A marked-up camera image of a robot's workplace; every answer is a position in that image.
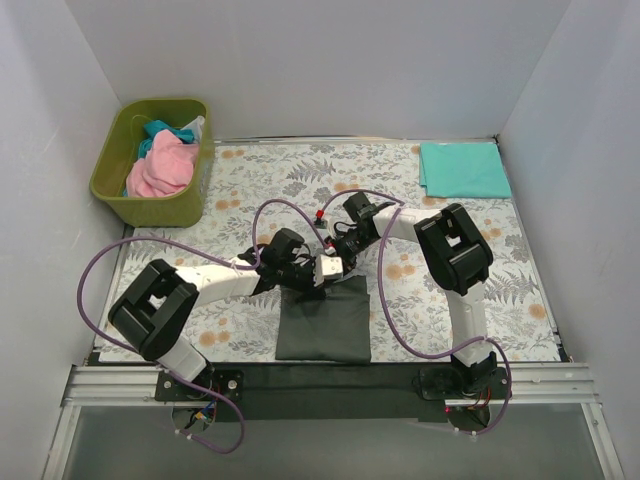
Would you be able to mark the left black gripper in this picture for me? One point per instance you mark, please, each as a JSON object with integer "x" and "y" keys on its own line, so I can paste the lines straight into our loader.
{"x": 310, "y": 279}

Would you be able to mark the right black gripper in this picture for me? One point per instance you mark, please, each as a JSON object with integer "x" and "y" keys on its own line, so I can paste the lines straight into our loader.
{"x": 338, "y": 250}

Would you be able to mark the dark grey t shirt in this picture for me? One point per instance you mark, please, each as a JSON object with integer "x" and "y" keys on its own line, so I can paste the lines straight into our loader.
{"x": 335, "y": 329}

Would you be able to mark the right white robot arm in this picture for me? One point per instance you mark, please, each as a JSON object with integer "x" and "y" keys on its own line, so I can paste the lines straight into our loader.
{"x": 458, "y": 259}

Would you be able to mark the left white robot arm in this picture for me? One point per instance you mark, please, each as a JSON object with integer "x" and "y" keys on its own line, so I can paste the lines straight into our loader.
{"x": 154, "y": 309}

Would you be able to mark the floral patterned table mat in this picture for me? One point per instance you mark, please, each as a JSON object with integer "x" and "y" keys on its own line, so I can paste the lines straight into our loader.
{"x": 256, "y": 189}

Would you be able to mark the folded teal t shirt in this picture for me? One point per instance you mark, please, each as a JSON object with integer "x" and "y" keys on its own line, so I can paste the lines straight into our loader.
{"x": 463, "y": 170}

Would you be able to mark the pink t shirt in bin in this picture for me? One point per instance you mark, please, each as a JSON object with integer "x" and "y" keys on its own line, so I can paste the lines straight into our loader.
{"x": 166, "y": 170}

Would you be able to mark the white plastic bag in bin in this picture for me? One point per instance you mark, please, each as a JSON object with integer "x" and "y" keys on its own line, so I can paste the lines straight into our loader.
{"x": 196, "y": 128}

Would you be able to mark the teal cloth in bin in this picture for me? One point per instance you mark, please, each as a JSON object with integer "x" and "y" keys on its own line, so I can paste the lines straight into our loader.
{"x": 153, "y": 128}

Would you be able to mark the green plastic laundry bin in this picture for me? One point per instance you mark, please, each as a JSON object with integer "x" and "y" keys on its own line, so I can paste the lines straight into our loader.
{"x": 119, "y": 153}

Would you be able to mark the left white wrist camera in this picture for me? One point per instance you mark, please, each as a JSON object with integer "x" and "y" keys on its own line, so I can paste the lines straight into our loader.
{"x": 327, "y": 269}

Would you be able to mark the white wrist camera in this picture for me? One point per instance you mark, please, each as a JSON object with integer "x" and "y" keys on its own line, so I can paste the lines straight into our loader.
{"x": 320, "y": 220}
{"x": 327, "y": 269}

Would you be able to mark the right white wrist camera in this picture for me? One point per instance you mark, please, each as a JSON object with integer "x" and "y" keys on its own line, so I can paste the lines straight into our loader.
{"x": 320, "y": 220}

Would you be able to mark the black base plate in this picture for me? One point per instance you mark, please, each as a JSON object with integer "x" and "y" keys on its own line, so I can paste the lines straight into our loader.
{"x": 304, "y": 391}

